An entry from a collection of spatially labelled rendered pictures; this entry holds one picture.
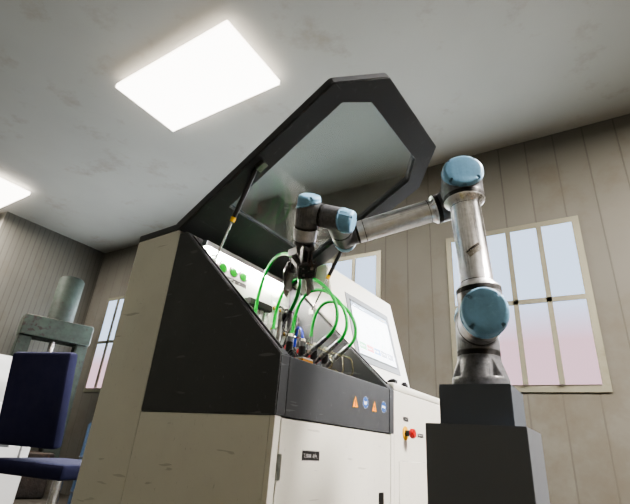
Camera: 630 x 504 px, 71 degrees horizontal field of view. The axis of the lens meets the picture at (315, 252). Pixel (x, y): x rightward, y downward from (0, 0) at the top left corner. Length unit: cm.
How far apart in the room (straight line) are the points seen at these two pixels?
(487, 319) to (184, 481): 93
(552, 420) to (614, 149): 215
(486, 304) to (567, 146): 325
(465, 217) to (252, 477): 89
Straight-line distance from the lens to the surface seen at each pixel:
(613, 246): 387
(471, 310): 117
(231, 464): 130
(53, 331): 641
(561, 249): 386
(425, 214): 146
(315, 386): 135
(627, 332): 367
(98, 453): 180
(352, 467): 154
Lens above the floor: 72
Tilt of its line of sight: 24 degrees up
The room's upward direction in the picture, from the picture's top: 5 degrees clockwise
